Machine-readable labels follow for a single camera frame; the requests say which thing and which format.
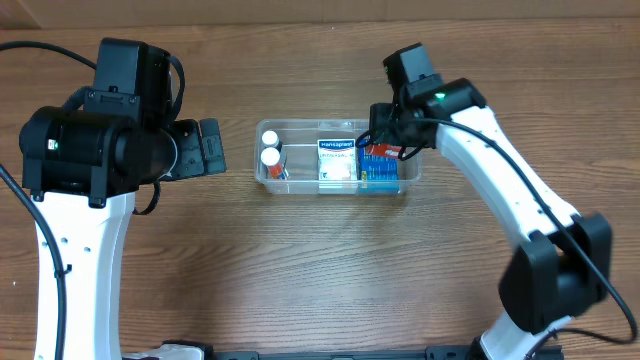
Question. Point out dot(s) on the orange vitamin tablet tube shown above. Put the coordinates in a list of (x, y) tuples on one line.
[(272, 159)]

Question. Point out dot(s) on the red Panadol box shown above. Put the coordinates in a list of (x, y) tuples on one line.
[(383, 150)]

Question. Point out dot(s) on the white plaster box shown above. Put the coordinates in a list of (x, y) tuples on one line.
[(337, 166)]

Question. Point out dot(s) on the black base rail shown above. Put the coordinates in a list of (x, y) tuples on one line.
[(454, 352)]

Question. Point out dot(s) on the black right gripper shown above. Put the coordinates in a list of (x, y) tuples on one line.
[(379, 123)]

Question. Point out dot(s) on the clear plastic container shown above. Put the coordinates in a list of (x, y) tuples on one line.
[(300, 139)]

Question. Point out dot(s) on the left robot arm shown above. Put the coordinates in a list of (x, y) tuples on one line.
[(83, 163)]

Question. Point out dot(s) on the blue lozenge box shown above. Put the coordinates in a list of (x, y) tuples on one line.
[(378, 175)]

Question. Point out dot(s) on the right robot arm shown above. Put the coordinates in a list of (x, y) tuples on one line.
[(560, 258)]

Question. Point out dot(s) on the dark brown medicine bottle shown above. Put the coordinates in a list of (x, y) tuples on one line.
[(270, 139)]

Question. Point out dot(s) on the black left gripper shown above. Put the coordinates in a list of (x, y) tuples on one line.
[(201, 148)]

